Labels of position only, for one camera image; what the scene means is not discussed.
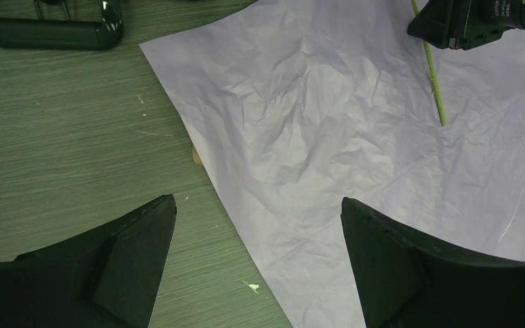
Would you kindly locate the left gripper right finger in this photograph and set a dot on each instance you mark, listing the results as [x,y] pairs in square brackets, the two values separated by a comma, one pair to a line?
[408,278]

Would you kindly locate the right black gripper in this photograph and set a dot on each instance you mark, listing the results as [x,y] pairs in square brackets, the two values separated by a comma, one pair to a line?
[464,25]

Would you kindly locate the tan ribbon bow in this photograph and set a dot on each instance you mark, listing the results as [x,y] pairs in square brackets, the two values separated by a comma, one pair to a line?
[195,156]

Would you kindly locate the pink flower bouquet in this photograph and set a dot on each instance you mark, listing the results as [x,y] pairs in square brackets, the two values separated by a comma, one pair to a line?
[434,84]

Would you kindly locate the black carrying case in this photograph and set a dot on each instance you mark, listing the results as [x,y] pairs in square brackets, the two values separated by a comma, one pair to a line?
[67,34]

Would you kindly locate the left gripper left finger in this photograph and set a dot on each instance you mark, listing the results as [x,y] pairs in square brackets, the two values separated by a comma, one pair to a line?
[108,276]

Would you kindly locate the purple and pink wrapping paper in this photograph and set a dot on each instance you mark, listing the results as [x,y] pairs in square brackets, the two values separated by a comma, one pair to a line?
[294,105]

